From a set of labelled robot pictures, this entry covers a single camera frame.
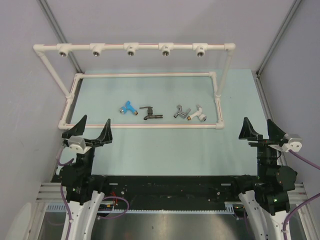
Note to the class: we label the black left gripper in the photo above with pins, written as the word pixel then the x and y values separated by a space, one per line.
pixel 105 136

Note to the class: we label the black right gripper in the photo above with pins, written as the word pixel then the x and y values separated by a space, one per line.
pixel 275 134

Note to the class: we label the white faucet blue cap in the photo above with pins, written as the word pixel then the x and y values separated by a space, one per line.
pixel 199 113

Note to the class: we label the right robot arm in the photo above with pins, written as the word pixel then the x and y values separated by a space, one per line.
pixel 265 199

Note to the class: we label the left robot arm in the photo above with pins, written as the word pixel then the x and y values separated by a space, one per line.
pixel 81 209

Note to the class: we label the blue plastic faucet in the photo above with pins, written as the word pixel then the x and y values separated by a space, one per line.
pixel 128 108

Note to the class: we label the dark bronze faucet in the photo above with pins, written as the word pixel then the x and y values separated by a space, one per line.
pixel 150 114

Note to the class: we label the chrome metal faucet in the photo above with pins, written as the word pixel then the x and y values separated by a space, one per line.
pixel 181 113

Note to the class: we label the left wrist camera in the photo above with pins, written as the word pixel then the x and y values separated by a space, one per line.
pixel 78 145

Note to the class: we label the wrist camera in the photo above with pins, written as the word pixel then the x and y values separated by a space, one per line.
pixel 78 145
pixel 292 142

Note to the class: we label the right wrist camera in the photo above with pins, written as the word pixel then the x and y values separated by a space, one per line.
pixel 292 142

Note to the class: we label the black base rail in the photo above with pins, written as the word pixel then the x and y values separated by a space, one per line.
pixel 216 188

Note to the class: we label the white PVC pipe frame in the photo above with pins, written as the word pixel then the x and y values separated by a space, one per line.
pixel 64 49

